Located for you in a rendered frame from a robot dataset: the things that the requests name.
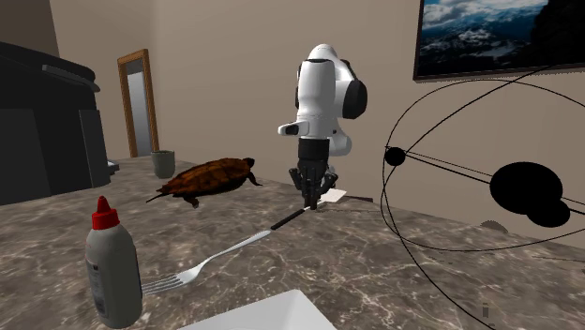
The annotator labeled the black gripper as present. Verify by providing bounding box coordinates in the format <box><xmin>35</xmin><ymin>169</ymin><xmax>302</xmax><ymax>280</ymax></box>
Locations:
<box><xmin>288</xmin><ymin>138</ymin><xmax>339</xmax><ymax>211</ymax></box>

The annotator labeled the white flat square object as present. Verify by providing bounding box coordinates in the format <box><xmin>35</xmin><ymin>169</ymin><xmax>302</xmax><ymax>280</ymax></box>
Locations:
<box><xmin>318</xmin><ymin>187</ymin><xmax>349</xmax><ymax>206</ymax></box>

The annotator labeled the brown turtle figure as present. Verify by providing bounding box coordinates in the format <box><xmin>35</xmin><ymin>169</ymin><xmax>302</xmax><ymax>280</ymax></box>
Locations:
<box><xmin>145</xmin><ymin>157</ymin><xmax>264</xmax><ymax>209</ymax></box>

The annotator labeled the white plate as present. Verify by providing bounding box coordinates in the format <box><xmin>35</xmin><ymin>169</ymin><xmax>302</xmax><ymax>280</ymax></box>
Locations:
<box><xmin>176</xmin><ymin>288</ymin><xmax>338</xmax><ymax>330</ymax></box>

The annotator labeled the grey cup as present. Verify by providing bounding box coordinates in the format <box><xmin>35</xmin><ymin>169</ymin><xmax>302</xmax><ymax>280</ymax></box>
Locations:
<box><xmin>150</xmin><ymin>149</ymin><xmax>176</xmax><ymax>180</ymax></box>

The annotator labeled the wooden framed mirror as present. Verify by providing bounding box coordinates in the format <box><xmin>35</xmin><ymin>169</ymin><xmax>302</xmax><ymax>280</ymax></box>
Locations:
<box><xmin>116</xmin><ymin>48</ymin><xmax>161</xmax><ymax>159</ymax></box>

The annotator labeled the grey bottle with red cap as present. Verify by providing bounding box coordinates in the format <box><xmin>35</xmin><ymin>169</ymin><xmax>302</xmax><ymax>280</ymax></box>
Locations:
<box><xmin>84</xmin><ymin>195</ymin><xmax>144</xmax><ymax>330</ymax></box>

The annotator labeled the black appliance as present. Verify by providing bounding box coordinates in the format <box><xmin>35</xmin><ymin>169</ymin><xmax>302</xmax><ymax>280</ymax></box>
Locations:
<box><xmin>0</xmin><ymin>40</ymin><xmax>121</xmax><ymax>207</ymax></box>

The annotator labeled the silver fork with black handle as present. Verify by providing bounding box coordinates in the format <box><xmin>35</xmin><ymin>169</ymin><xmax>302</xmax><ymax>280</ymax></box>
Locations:
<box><xmin>141</xmin><ymin>206</ymin><xmax>318</xmax><ymax>296</ymax></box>

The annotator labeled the black wire sphere ornament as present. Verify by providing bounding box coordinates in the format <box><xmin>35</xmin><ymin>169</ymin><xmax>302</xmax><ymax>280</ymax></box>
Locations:
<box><xmin>380</xmin><ymin>64</ymin><xmax>585</xmax><ymax>330</ymax></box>

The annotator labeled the mountain landscape wall picture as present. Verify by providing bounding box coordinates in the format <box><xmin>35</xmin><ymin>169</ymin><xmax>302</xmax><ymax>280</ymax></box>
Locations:
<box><xmin>412</xmin><ymin>0</ymin><xmax>585</xmax><ymax>83</ymax></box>

